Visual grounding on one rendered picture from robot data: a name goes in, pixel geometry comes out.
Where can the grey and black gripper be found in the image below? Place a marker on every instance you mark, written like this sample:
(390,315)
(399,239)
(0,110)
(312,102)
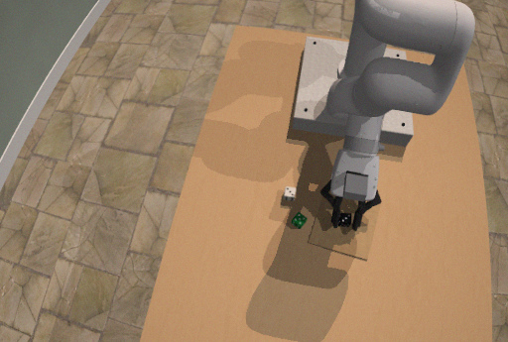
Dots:
(347,160)

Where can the white die with black pips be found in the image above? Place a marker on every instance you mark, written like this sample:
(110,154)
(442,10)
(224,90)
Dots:
(290,193)

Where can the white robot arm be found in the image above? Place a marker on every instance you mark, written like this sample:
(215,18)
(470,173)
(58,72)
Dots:
(444,28)

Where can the green die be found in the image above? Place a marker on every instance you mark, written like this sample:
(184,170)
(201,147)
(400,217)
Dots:
(299,220)

